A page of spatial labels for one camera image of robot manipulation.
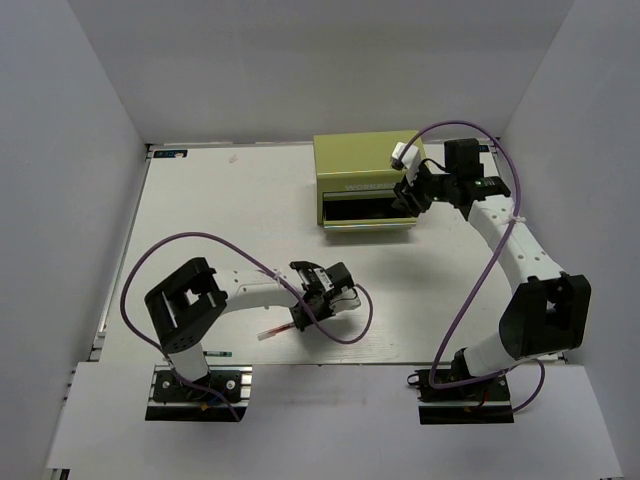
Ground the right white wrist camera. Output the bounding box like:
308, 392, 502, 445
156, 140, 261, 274
390, 142, 422, 186

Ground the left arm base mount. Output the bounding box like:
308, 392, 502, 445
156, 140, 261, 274
145, 365, 253, 423

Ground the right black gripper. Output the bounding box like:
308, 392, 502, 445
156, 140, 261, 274
393, 160, 457, 218

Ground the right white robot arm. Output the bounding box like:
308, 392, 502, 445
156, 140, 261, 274
391, 139, 592, 399

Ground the green metal drawer chest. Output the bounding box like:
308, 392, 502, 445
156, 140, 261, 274
313, 130, 417, 234

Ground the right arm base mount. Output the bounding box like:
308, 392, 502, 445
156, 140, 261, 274
407, 369, 514, 426

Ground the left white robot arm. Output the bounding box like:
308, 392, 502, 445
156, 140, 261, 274
144, 257, 361, 399

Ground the left blue corner label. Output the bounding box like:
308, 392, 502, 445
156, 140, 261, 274
153, 149, 188, 159

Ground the red pen refill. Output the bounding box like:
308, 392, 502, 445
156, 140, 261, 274
257, 322, 295, 341

